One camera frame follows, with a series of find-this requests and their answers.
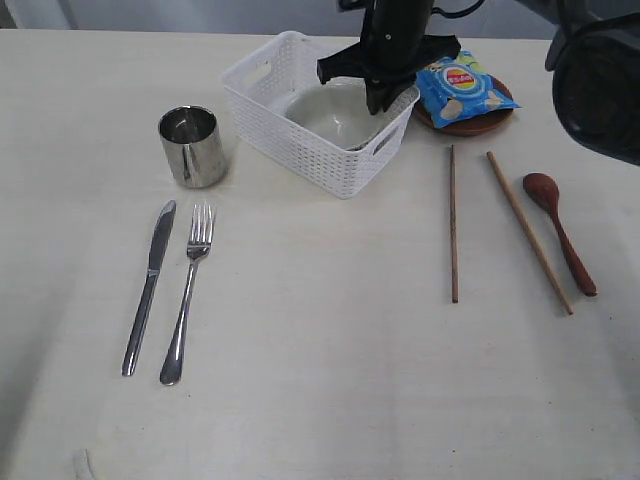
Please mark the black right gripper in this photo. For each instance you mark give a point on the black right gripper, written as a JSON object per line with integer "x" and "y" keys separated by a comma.
{"x": 392, "y": 47}

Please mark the white floral ceramic bowl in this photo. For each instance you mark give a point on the white floral ceramic bowl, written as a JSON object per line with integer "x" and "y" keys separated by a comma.
{"x": 337, "y": 113}

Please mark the blue Lays chips bag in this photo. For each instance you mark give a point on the blue Lays chips bag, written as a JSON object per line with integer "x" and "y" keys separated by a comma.
{"x": 458, "y": 89}

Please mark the dark wooden chopstick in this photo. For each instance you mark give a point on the dark wooden chopstick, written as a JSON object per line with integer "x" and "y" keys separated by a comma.
{"x": 453, "y": 227}

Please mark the brown wooden plate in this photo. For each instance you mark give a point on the brown wooden plate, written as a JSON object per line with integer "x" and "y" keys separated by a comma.
{"x": 471, "y": 127}

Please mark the white perforated plastic basket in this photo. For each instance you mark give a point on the white perforated plastic basket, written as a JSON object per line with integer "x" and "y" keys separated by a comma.
{"x": 260, "y": 87}

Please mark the light wooden chopstick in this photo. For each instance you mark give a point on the light wooden chopstick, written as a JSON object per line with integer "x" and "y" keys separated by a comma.
{"x": 529, "y": 233}

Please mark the reddish brown wooden spoon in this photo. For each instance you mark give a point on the reddish brown wooden spoon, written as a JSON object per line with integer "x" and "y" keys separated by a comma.
{"x": 544, "y": 192}

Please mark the silver metal fork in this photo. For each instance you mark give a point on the silver metal fork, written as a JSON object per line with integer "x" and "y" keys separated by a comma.
{"x": 198, "y": 248}

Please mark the silver table knife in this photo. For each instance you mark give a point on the silver table knife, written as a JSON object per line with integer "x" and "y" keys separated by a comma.
{"x": 158, "y": 246}

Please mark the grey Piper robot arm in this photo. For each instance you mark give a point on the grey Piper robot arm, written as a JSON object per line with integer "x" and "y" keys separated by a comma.
{"x": 594, "y": 62}

